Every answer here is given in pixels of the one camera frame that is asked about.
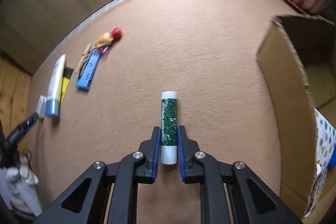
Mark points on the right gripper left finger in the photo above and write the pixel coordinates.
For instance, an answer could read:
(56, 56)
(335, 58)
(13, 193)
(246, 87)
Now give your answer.
(156, 136)

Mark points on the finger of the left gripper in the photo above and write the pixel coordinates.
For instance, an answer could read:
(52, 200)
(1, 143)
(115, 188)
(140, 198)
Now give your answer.
(21, 131)

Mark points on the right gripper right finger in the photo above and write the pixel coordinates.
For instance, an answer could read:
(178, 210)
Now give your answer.
(181, 154)

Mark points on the green white lip balm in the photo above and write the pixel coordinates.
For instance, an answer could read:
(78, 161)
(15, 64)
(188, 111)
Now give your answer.
(169, 127)

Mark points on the yellow black notepad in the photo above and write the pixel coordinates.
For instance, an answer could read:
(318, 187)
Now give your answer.
(67, 74)

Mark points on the wooden clothespin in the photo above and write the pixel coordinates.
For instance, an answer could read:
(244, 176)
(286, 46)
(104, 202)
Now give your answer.
(83, 58)

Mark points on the orange red toy keychain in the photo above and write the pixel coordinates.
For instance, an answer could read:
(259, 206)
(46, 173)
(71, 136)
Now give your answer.
(106, 40)

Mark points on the patterned tissue pack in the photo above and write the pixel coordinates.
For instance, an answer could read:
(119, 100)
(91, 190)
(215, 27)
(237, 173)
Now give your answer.
(324, 150)

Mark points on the gloved left hand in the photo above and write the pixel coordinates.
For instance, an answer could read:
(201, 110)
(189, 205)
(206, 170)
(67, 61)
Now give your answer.
(22, 182)

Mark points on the white power adapter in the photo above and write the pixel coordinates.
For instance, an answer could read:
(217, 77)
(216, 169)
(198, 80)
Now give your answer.
(41, 107)

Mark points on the white blue-capped lotion tube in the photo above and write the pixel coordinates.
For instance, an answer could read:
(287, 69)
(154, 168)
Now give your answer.
(55, 86)

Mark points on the pine wood headboard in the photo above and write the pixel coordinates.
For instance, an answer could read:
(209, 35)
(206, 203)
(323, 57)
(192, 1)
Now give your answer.
(15, 85)

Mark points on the cardboard box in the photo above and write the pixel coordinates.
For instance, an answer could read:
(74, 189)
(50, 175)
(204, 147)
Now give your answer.
(297, 59)

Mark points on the light wood wardrobe panel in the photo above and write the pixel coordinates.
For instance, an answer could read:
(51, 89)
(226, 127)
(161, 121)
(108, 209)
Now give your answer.
(31, 29)

